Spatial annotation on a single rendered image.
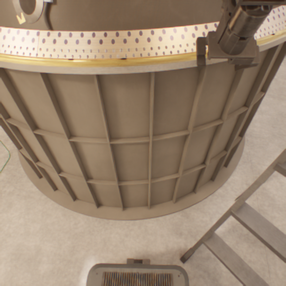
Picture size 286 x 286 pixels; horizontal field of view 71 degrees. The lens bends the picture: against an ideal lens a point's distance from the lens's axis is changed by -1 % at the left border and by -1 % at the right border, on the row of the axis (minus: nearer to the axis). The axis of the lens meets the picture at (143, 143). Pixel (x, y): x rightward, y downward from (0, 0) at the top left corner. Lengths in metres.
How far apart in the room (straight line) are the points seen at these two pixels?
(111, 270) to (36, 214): 0.79
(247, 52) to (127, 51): 0.35
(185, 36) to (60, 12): 0.40
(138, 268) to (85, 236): 0.52
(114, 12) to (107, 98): 0.28
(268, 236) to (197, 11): 0.88
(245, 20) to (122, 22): 0.40
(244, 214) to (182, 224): 0.66
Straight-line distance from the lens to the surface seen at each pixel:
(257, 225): 1.03
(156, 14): 0.75
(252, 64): 0.55
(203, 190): 1.71
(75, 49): 0.73
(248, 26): 0.45
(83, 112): 0.88
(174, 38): 0.74
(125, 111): 0.84
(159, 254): 1.52
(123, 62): 0.69
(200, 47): 0.53
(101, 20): 0.74
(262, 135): 2.35
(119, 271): 1.24
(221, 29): 0.50
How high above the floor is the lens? 1.48
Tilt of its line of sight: 49 degrees down
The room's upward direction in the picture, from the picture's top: 1 degrees counter-clockwise
